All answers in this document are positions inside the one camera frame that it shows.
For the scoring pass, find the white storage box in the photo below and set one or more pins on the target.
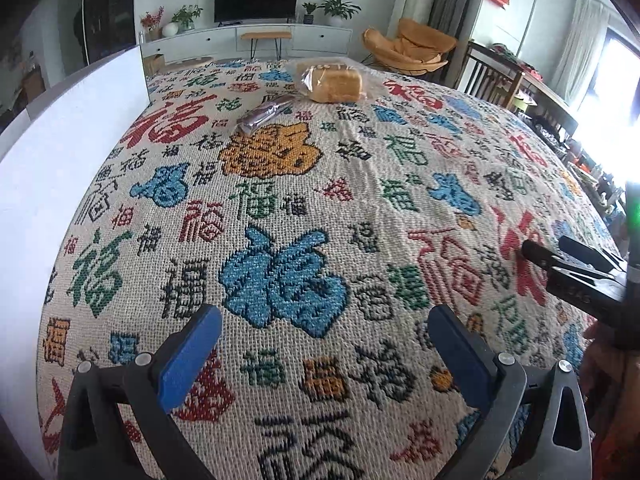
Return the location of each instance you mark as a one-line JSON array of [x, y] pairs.
[[60, 170]]

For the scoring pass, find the red flower bouquet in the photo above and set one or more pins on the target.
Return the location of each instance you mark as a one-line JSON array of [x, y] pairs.
[[151, 20]]

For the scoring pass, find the small potted plant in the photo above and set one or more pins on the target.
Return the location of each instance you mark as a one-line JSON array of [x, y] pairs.
[[309, 12]]

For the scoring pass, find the orange lounge chair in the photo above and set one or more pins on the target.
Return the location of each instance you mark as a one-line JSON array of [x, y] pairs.
[[410, 42]]

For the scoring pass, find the white round vase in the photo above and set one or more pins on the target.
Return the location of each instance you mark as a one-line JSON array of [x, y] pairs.
[[170, 30]]

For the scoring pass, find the large leafy potted plant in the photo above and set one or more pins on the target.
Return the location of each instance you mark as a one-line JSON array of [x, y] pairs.
[[337, 10]]

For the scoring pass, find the green potted plant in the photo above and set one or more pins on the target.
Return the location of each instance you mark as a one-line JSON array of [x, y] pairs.
[[186, 17]]

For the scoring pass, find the dark wooden chair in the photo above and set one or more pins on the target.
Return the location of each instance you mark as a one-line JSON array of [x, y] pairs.
[[492, 72]]

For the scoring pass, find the printed blanket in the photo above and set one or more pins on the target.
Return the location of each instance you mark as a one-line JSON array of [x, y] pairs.
[[350, 185]]

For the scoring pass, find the cardboard box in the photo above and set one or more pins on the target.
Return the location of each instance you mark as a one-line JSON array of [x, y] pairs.
[[154, 65]]

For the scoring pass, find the wooden table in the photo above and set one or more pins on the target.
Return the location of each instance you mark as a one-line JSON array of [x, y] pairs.
[[550, 97]]

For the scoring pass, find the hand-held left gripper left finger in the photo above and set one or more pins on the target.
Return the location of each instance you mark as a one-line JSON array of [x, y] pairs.
[[190, 360]]

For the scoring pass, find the white curtain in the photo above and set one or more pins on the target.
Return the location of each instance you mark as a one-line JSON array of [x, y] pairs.
[[580, 45]]

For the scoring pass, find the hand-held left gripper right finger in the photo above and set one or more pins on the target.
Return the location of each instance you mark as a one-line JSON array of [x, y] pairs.
[[460, 360]]

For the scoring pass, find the wooden stool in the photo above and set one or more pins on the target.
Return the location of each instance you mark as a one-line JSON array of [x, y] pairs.
[[265, 36]]

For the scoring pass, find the person's right hand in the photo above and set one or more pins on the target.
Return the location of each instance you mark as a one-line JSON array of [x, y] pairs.
[[595, 360]]

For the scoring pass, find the window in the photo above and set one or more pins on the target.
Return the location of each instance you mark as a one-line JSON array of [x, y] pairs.
[[615, 90]]

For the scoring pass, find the bagged bread loaf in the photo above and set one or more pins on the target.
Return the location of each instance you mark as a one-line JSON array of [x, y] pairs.
[[335, 85]]

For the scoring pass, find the person's right forearm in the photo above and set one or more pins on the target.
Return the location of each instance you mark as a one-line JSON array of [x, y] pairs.
[[620, 440]]

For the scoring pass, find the purple snack packet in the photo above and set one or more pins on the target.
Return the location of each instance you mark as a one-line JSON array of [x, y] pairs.
[[265, 115]]

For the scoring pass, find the white television cabinet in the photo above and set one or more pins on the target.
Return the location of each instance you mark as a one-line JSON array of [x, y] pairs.
[[200, 42]]

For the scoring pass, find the black television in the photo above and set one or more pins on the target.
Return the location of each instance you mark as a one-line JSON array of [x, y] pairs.
[[257, 2]]

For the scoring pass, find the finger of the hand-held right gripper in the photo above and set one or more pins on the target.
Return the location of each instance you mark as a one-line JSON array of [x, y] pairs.
[[580, 285], [590, 255]]

